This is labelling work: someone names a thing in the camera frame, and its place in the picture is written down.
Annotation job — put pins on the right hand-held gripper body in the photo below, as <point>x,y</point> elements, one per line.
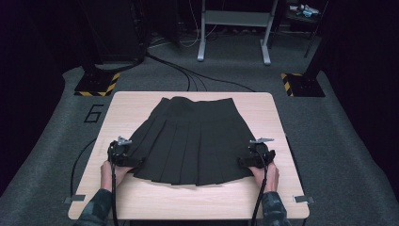
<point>262,155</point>

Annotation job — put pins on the grey tape piece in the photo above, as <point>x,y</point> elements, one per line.
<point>75,198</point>
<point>304,199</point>

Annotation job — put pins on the black shelf rack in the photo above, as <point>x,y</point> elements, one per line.
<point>309,22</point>

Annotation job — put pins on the grey metal desk frame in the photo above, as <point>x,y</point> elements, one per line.
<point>235,18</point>

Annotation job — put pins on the black pleated skirt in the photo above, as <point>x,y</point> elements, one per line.
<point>194,141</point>

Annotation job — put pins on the black curtain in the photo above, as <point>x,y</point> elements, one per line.
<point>28,78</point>
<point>367,78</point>

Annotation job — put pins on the person's left hand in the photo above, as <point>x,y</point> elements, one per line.
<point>107,175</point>

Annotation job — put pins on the white and blue item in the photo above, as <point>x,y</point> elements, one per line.
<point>309,11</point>

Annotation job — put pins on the person's right hand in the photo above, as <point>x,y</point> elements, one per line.
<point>271,179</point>

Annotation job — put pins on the striped black stand base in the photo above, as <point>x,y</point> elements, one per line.
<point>306,86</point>
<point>94,84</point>

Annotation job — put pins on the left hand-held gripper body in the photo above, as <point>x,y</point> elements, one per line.
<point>117,153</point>

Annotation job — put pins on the black cabinet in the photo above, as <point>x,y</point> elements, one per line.
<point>116,28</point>

